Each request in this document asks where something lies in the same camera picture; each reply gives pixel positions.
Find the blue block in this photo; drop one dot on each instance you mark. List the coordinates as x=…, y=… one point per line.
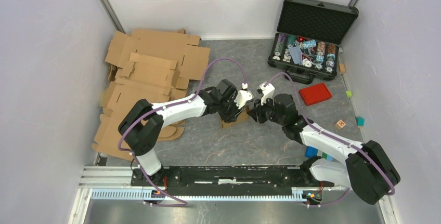
x=310, y=152

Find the small orange wooden block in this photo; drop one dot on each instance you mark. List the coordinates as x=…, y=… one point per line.
x=342, y=68

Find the wooden letter cube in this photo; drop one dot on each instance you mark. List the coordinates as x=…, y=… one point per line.
x=340, y=124

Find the red flat box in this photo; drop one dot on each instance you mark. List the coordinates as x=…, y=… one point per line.
x=315, y=94

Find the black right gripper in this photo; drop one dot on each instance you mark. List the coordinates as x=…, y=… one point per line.
x=257, y=112

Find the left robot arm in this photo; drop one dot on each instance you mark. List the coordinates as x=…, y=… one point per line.
x=142, y=125

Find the stack of flat cardboard boxes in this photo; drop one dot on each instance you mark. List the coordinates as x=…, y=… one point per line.
x=146, y=64

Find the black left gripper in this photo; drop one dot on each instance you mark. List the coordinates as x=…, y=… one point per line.
x=232, y=116

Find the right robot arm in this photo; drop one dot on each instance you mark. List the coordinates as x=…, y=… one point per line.
x=364, y=167

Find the brown cardboard box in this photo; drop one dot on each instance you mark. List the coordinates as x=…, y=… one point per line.
x=242, y=117

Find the black poker chip case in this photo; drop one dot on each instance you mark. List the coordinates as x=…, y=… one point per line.
x=308, y=35

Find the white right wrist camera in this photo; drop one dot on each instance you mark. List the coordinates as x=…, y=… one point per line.
x=266, y=91

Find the teal cube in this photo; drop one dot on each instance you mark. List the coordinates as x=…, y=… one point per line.
x=360, y=121

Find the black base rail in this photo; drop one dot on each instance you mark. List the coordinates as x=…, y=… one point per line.
x=241, y=180

